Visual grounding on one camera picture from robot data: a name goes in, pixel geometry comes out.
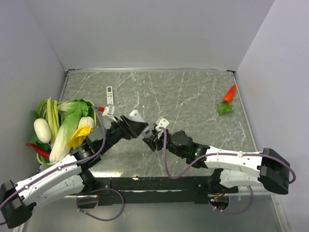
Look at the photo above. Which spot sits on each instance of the white eggplant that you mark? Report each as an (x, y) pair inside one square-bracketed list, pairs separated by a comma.
[(42, 130)]

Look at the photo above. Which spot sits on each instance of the orange toy carrot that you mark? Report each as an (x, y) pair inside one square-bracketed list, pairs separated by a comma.
[(230, 94)]

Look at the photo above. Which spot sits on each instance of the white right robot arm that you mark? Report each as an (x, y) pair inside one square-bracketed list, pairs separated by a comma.
[(231, 168)]

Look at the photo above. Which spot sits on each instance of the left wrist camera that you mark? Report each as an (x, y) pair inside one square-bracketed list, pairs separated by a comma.
[(108, 113)]

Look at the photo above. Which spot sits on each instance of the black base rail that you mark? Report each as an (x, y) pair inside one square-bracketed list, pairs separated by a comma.
[(187, 189)]

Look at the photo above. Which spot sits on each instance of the small white remote control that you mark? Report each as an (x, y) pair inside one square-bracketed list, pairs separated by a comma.
[(109, 94)]

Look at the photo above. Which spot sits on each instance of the green plastic basket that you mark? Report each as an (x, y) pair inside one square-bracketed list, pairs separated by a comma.
[(41, 113)]

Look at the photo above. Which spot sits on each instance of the red chili pepper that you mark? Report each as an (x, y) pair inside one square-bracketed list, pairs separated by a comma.
[(39, 151)]

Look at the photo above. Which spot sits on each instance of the yellow green napa cabbage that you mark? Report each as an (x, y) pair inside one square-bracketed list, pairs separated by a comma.
[(85, 126)]

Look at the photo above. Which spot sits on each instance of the large green napa cabbage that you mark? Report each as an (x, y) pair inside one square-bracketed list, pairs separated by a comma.
[(71, 112)]

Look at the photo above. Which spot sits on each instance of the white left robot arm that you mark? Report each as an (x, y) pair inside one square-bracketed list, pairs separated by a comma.
[(69, 176)]

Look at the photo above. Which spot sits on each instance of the pale green celery stalks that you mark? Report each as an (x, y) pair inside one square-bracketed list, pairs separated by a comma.
[(52, 117)]

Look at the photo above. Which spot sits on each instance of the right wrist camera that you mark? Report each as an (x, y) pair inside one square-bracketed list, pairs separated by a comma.
[(162, 122)]

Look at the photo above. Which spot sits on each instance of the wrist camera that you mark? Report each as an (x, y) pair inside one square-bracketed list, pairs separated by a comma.
[(108, 113), (162, 122)]

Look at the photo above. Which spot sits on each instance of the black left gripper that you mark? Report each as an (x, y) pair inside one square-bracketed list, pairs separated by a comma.
[(130, 129)]

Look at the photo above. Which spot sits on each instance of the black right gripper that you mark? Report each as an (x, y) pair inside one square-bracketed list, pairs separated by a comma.
[(152, 141)]

